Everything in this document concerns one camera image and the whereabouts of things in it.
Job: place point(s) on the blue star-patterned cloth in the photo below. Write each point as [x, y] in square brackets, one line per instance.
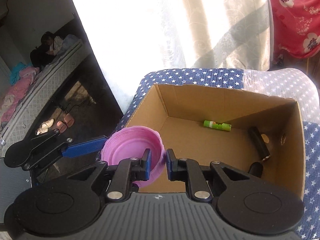
[285, 83]

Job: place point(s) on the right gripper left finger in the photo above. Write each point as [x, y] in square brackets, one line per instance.
[69, 204]

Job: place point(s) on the red floral cloth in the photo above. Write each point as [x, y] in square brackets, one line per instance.
[296, 27]

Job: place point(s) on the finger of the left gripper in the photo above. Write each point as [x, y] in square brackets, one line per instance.
[86, 147]
[37, 153]

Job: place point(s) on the brown cardboard box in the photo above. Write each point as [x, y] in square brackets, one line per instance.
[177, 113]

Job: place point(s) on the pink plastic bowl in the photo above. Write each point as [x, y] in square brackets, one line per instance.
[132, 142]

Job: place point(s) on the pink slipper pair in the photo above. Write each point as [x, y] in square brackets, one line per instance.
[67, 122]

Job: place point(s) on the green tube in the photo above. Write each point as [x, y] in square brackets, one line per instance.
[216, 125]

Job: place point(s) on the white shoes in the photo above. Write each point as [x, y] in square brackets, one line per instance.
[45, 126]

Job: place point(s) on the black cylindrical tube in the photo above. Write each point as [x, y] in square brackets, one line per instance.
[259, 143]

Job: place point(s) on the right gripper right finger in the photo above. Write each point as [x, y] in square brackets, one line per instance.
[241, 199]

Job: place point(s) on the grey quilted mattress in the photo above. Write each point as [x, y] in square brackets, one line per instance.
[45, 86]

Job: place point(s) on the person lying on mattress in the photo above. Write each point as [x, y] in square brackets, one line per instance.
[52, 47]

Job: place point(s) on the pile of pink clothes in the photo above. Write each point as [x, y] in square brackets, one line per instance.
[21, 78]

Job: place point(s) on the cream patterned curtain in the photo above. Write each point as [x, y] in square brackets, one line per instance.
[131, 38]

